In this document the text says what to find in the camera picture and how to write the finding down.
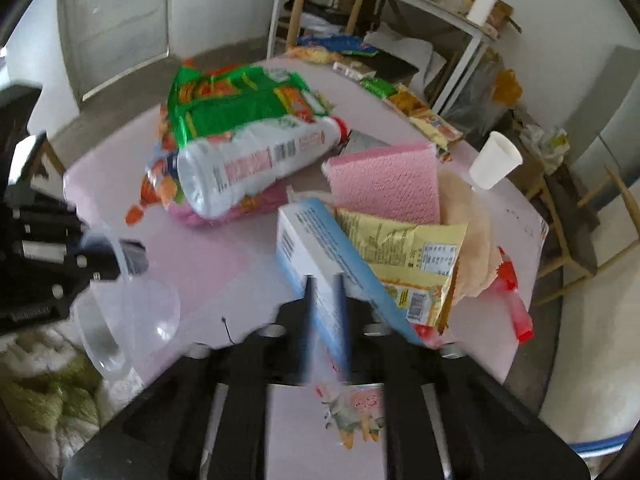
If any clear plastic cup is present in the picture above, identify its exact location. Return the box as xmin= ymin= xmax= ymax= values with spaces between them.
xmin=72 ymin=228 xmax=181 ymax=380

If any pink orange snack bag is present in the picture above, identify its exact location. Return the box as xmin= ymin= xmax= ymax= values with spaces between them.
xmin=125 ymin=105 xmax=288 ymax=226

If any red plastic wrapper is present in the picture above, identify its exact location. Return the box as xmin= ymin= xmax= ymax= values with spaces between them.
xmin=411 ymin=247 xmax=534 ymax=347

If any yellow snack packet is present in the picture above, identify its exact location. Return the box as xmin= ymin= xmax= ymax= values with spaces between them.
xmin=335 ymin=208 xmax=468 ymax=340

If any beige paper bag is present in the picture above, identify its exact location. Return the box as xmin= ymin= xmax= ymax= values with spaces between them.
xmin=437 ymin=169 xmax=502 ymax=304

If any white yogurt drink bottle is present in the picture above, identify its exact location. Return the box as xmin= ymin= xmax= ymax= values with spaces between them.
xmin=180 ymin=115 xmax=349 ymax=196

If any white blue paper box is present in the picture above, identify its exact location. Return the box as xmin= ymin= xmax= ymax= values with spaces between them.
xmin=277 ymin=198 xmax=428 ymax=385

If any pink sponge cloth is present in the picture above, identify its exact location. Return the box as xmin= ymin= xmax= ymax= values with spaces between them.
xmin=323 ymin=143 xmax=440 ymax=224

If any green snack bag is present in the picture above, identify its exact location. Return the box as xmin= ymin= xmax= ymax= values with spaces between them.
xmin=166 ymin=65 xmax=330 ymax=148

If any grey cable box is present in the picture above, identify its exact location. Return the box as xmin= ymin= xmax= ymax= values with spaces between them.
xmin=337 ymin=130 xmax=388 ymax=155

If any white fluffy robe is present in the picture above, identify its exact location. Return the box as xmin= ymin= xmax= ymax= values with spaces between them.
xmin=1 ymin=321 xmax=143 ymax=479

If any white mattress blue edge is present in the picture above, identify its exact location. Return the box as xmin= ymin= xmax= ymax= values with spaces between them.
xmin=567 ymin=430 xmax=632 ymax=460

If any wooden chair black seat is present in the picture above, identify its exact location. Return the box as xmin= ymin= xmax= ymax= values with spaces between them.
xmin=527 ymin=166 xmax=639 ymax=307

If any white paper cup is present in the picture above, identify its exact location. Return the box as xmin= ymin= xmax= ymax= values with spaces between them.
xmin=469 ymin=131 xmax=523 ymax=190

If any row of snack packets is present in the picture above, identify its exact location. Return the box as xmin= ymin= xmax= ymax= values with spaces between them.
xmin=285 ymin=46 xmax=462 ymax=162

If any grey refrigerator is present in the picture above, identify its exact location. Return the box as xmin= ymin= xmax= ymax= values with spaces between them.
xmin=564 ymin=46 xmax=639 ymax=193

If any yellow plastic bag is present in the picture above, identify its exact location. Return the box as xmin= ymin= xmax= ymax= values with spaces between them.
xmin=491 ymin=70 xmax=523 ymax=108

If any blue snack bag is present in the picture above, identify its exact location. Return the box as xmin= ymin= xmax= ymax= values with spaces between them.
xmin=296 ymin=34 xmax=378 ymax=56

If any white metal shelf table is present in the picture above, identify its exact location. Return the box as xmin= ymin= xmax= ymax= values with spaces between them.
xmin=264 ymin=0 xmax=497 ymax=116

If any cardboard box on shelf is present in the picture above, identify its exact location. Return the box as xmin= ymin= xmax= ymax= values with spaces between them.
xmin=458 ymin=0 xmax=523 ymax=40

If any white paper towel roll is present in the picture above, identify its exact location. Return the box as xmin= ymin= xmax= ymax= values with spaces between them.
xmin=466 ymin=0 xmax=498 ymax=27

